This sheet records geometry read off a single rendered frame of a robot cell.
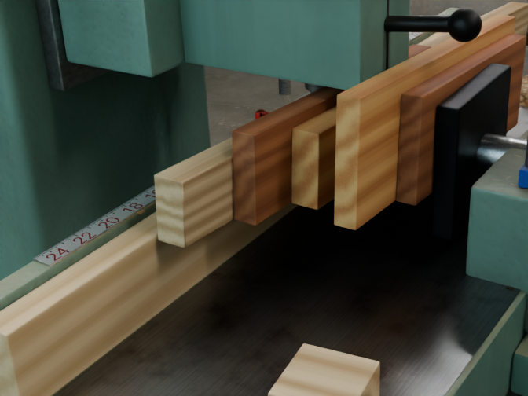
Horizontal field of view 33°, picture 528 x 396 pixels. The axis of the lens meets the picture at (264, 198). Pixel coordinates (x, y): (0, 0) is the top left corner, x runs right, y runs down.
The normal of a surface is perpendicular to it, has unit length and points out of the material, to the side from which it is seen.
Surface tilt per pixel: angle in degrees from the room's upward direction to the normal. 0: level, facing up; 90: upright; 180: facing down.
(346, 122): 86
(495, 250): 90
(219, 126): 0
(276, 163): 90
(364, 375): 0
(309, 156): 86
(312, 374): 0
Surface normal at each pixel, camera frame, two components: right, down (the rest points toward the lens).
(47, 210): 0.83, 0.22
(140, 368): -0.05, -0.89
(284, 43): -0.55, 0.40
